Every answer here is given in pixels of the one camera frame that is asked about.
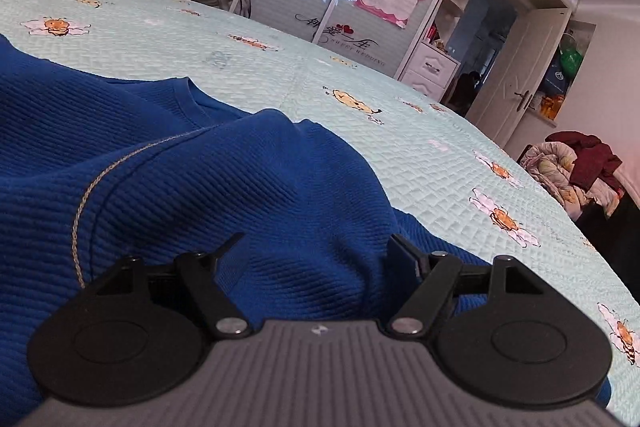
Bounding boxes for white drawer unit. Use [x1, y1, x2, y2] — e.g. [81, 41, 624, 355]
[400, 41, 461, 100]

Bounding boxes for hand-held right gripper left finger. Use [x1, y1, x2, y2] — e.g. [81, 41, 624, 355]
[95, 233, 253, 340]

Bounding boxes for bee print bedspread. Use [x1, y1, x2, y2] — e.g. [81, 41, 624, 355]
[0, 0, 640, 400]

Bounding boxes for white room door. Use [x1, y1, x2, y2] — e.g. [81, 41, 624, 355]
[465, 8, 571, 148]

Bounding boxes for dark furniture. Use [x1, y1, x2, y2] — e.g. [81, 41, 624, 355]
[575, 202, 640, 285]

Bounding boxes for blue sweater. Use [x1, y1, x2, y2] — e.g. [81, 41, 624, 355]
[0, 34, 501, 427]

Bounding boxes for pile of bedding and clothes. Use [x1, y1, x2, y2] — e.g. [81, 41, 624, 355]
[520, 132, 627, 221]

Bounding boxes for hanging shopping bags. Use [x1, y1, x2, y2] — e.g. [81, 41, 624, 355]
[530, 32, 590, 121]

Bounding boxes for white shelf unit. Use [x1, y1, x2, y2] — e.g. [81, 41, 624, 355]
[425, 0, 482, 54]

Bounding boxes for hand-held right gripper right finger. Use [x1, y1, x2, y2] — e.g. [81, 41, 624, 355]
[387, 233, 546, 339]

